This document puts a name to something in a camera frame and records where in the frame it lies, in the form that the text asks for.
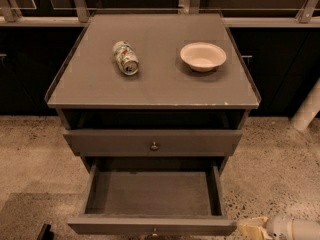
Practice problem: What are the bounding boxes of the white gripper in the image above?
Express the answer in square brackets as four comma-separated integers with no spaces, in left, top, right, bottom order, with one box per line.
[237,215,293,240]

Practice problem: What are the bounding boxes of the grey drawer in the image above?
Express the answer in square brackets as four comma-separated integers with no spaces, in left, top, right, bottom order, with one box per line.
[63,129,242,157]
[68,158,236,237]

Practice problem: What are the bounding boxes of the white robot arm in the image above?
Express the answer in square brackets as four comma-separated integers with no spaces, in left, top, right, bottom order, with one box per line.
[237,215,320,240]

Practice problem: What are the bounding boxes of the grey drawer cabinet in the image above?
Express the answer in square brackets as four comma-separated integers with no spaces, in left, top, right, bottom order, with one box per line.
[46,14,261,170]

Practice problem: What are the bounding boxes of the grey top drawer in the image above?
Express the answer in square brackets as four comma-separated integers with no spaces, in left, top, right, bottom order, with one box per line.
[63,129,242,157]

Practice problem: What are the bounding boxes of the white paper bowl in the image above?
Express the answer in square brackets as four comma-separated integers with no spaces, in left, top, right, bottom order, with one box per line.
[180,42,227,72]

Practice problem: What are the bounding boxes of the black object at floor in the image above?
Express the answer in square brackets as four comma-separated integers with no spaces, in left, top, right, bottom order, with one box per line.
[37,224,54,240]

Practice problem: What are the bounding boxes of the green white soda can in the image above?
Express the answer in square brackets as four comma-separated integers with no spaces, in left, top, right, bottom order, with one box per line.
[112,41,139,76]

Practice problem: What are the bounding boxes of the white cylindrical post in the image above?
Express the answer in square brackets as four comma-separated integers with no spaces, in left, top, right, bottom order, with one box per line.
[291,78,320,131]

